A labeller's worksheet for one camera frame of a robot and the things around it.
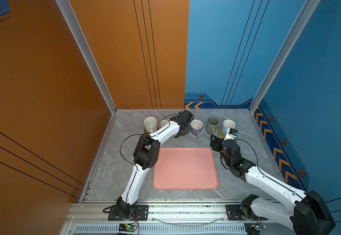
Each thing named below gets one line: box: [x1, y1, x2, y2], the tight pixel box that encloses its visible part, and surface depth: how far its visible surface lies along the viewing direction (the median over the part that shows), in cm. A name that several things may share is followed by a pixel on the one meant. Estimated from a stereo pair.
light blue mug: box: [221, 118, 237, 136], surface depth 101 cm
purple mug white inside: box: [190, 118, 204, 138], surface depth 102 cm
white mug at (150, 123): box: [143, 116, 158, 134], surface depth 104 cm
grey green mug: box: [205, 116, 220, 135], surface depth 99 cm
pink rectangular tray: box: [152, 147, 219, 190], surface depth 88 cm
